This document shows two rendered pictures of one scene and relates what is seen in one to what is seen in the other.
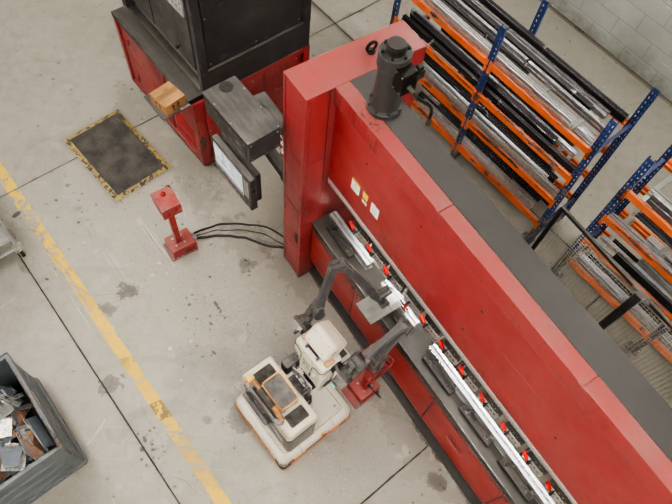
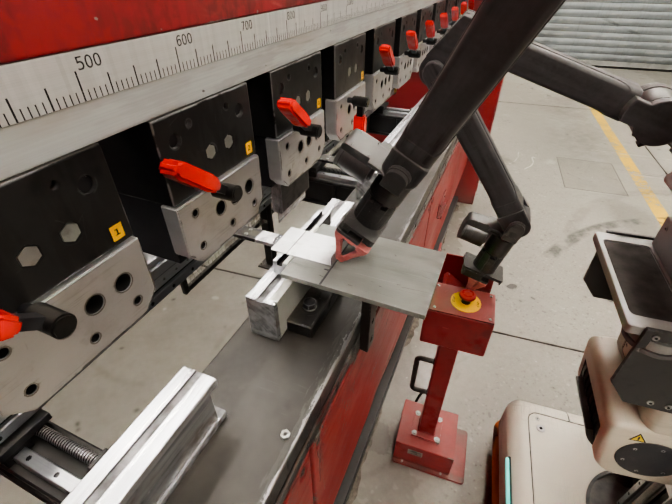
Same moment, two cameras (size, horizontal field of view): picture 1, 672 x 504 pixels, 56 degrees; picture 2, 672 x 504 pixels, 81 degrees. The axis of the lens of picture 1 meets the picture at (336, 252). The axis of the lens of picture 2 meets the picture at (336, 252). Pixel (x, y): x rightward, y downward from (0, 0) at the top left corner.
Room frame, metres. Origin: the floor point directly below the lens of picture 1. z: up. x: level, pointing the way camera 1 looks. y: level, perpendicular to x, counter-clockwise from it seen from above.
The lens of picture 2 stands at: (2.03, 0.14, 1.45)
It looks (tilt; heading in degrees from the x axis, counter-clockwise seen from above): 37 degrees down; 245
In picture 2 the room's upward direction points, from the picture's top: straight up
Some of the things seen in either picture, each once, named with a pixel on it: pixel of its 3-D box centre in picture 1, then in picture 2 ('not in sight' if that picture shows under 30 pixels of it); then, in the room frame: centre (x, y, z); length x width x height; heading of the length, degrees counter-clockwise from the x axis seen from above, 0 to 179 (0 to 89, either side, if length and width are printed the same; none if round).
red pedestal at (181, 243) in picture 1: (173, 223); not in sight; (2.43, 1.36, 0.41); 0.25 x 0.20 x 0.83; 131
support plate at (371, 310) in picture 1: (378, 304); (366, 264); (1.74, -0.35, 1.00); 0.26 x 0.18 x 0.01; 131
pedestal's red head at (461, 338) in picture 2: (374, 360); (460, 297); (1.43, -0.39, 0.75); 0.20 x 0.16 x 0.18; 46
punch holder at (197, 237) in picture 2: (382, 253); (191, 168); (2.01, -0.31, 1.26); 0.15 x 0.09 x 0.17; 41
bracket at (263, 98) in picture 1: (264, 121); not in sight; (2.63, 0.61, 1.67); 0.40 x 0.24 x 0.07; 41
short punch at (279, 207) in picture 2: not in sight; (290, 186); (1.84, -0.46, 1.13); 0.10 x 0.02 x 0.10; 41
